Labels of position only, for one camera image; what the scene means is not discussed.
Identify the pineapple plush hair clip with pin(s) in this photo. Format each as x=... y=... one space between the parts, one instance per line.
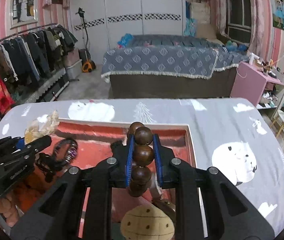
x=147 y=222

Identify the wedding photo left wall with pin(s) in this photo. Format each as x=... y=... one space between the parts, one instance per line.
x=23 y=12

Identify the rainbow rhinestone hair clip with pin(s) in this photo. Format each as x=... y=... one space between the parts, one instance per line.
x=69 y=147

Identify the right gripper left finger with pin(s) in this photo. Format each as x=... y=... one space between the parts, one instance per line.
x=79 y=195

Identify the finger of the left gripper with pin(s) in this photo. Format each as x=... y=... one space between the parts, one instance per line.
x=11 y=142
x=40 y=143

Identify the couple photo right wall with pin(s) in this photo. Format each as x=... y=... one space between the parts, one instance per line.
x=278 y=13

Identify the pink dresser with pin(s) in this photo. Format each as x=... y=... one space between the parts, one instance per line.
x=260 y=89

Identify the dark window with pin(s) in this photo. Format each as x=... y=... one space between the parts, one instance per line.
x=238 y=26

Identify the cream lace scrunchie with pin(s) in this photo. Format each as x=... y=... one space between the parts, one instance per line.
x=43 y=125

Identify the cream tray with red lining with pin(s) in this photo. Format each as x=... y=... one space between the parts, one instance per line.
x=86 y=196

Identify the white sliding wardrobe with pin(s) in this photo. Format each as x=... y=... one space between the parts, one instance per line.
x=109 y=20

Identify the bed with blue cover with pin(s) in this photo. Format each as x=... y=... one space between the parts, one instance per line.
x=171 y=67

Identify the grey bear print tablecloth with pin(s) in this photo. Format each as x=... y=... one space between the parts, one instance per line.
x=230 y=134

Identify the pink curtain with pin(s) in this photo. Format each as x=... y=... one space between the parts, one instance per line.
x=259 y=30

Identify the small white stool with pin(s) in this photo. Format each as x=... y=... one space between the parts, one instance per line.
x=280 y=119

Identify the garment steamer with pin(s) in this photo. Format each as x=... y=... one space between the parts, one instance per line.
x=88 y=64

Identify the person's left hand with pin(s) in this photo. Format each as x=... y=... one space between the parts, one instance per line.
x=8 y=209

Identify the clothes rack with garments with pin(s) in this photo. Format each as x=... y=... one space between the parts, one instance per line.
x=34 y=66

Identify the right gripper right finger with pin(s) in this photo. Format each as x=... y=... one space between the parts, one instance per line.
x=208 y=205

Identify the pink storage boxes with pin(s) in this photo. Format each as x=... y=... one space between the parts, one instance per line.
x=73 y=64

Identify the orange scrunchie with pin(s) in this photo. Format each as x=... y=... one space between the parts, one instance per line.
x=28 y=190

